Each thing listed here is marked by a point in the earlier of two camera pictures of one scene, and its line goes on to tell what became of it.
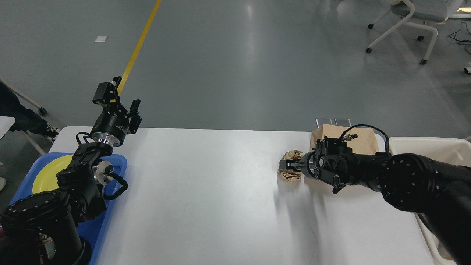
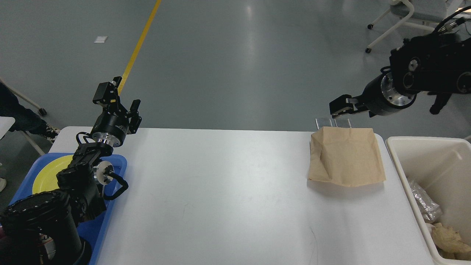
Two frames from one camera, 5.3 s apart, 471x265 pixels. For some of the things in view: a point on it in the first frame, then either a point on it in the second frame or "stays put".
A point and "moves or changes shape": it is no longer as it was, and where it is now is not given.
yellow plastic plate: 45,179 stays put
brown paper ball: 288,175 moves or changes shape
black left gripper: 111,127 stays put
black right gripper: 309,165 -> 381,98
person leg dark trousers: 26,119 stays put
